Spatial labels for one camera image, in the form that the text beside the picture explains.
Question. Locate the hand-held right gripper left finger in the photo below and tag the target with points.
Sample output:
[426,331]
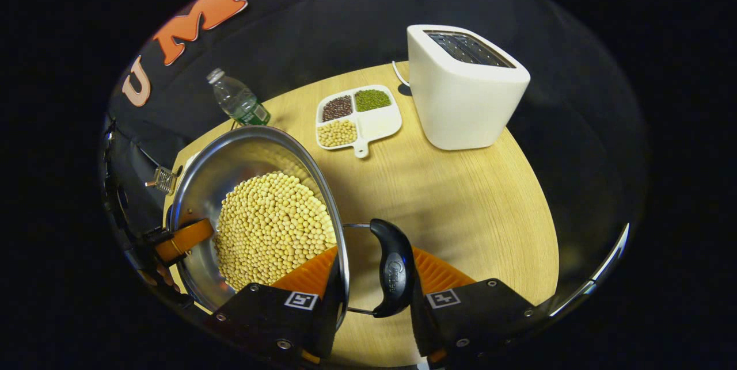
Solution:
[259,312]

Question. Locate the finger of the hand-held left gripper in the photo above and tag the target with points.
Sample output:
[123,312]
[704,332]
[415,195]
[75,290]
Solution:
[184,240]

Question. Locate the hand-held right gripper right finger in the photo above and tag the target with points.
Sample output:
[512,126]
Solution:
[420,330]

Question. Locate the stainless steel pot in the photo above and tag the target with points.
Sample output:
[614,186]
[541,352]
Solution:
[201,197]

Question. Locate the clear glass container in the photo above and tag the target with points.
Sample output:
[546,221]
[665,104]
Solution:
[163,180]

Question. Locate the large heap of soybeans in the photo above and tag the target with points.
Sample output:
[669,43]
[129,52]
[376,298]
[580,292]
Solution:
[270,226]

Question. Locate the clear plastic water bottle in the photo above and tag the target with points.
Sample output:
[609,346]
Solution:
[239,102]

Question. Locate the small pile of soybeans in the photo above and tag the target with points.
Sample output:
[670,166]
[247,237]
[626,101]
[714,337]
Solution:
[337,133]

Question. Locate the pile of red beans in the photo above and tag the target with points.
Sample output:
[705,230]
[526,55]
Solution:
[337,107]

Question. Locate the white divided plate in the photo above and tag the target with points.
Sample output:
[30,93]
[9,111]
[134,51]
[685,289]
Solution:
[377,122]

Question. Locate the white toaster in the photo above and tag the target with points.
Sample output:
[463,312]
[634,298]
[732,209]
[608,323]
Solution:
[460,105]

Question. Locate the pile of green mung beans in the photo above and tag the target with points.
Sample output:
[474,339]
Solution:
[372,100]

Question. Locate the black backdrop cloth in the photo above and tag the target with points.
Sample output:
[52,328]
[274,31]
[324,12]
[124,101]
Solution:
[322,30]

